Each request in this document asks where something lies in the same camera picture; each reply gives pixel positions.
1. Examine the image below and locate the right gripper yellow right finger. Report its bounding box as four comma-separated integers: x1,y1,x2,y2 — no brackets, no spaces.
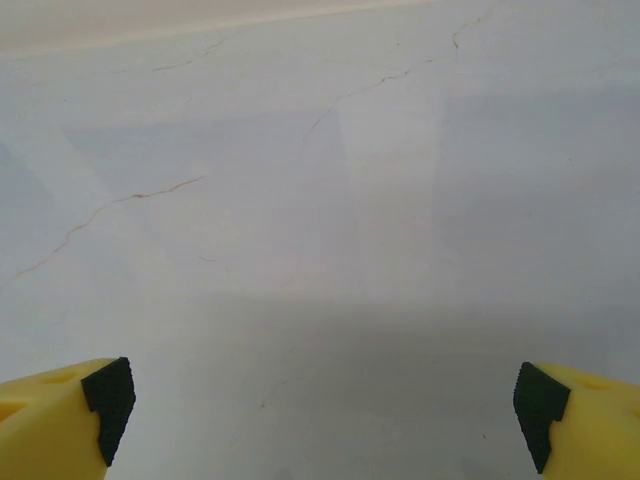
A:
512,361,640,480

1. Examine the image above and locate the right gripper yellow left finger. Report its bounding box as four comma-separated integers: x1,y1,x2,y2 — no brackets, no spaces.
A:
0,356,137,480

